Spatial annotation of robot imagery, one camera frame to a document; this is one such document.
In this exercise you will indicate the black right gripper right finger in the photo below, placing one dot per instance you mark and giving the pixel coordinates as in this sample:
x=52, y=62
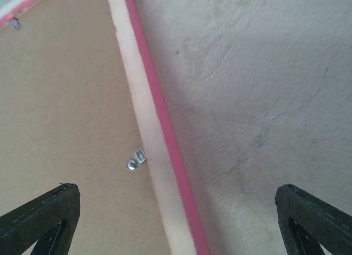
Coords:
x=308, y=225

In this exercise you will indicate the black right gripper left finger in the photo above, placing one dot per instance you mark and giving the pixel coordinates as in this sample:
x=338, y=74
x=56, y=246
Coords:
x=47, y=222

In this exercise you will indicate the pink wooden photo frame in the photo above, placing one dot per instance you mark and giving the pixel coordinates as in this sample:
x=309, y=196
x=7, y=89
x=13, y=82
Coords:
x=77, y=107

